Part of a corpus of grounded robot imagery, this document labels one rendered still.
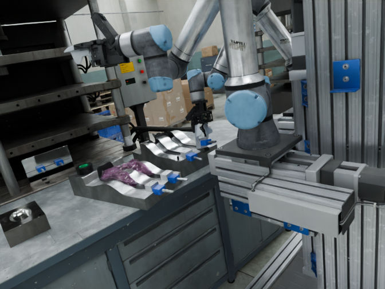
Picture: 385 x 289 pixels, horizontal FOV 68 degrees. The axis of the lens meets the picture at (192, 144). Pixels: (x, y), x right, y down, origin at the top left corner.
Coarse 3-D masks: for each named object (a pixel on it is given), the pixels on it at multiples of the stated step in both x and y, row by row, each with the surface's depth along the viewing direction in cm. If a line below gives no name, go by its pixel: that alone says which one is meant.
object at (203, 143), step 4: (196, 140) 151; (200, 140) 149; (204, 140) 147; (208, 140) 147; (212, 140) 145; (216, 140) 143; (196, 144) 152; (200, 144) 149; (204, 144) 147; (208, 144) 147; (200, 148) 150
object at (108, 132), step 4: (104, 128) 493; (108, 128) 501; (112, 128) 508; (116, 128) 515; (100, 132) 502; (104, 132) 495; (108, 132) 501; (112, 132) 508; (116, 132) 515; (104, 136) 498; (108, 136) 501
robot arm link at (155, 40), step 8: (136, 32) 86; (144, 32) 85; (152, 32) 84; (160, 32) 83; (168, 32) 86; (136, 40) 86; (144, 40) 85; (152, 40) 84; (160, 40) 84; (168, 40) 86; (136, 48) 87; (144, 48) 86; (152, 48) 85; (160, 48) 85; (168, 48) 86; (144, 56) 87
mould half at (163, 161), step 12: (180, 132) 176; (144, 144) 163; (168, 144) 165; (192, 144) 163; (216, 144) 155; (144, 156) 168; (156, 156) 156; (168, 156) 151; (180, 156) 147; (204, 156) 150; (168, 168) 150; (180, 168) 141; (192, 168) 146
